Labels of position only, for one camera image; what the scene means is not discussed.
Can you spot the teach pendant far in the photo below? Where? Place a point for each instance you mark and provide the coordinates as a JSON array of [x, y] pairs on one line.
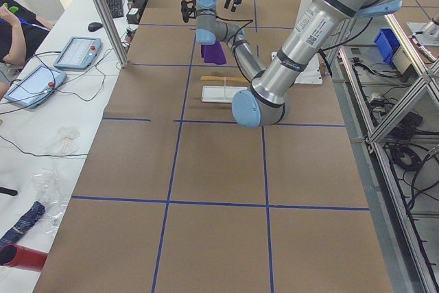
[[79, 53]]

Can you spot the wooden rack rod right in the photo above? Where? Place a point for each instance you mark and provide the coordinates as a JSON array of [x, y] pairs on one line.
[[219, 78]]

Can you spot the aluminium frame post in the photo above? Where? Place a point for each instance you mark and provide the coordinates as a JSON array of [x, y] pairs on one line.
[[111, 31]]

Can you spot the blue storage bin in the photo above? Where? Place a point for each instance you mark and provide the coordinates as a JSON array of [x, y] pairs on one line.
[[387, 44]]

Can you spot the red cylinder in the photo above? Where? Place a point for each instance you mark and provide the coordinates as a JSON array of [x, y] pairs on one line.
[[20, 257]]

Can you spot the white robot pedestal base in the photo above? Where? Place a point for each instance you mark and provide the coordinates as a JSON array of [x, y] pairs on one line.
[[311, 74]]

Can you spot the purple towel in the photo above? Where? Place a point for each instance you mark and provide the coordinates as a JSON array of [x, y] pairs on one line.
[[213, 54]]

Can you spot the white crumpled cloth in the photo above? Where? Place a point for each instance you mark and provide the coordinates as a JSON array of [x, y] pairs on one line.
[[64, 143]]

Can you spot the black computer mouse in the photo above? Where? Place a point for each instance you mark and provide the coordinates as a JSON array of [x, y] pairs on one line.
[[94, 26]]

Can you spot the white towel rack base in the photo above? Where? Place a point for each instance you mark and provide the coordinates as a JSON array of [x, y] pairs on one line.
[[219, 94]]

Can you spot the clear plastic bag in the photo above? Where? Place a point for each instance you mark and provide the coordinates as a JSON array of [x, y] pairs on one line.
[[51, 194]]

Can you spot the seated person black shirt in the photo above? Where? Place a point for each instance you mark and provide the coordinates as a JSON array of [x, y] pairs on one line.
[[22, 32]]

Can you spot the teach pendant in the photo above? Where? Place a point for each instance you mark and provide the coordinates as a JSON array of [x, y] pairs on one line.
[[36, 87], [79, 53]]

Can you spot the wooden rack rod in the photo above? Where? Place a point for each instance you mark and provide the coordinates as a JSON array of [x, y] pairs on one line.
[[230, 81], [219, 78]]

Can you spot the teach pendant near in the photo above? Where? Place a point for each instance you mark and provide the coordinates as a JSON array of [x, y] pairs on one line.
[[36, 87]]

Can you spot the wooden rack rod left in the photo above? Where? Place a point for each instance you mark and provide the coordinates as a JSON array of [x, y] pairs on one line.
[[230, 81]]

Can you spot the black box with label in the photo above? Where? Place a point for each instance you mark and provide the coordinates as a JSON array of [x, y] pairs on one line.
[[133, 16]]

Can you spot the black keyboard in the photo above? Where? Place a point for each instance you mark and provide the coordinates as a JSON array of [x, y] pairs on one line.
[[115, 8]]

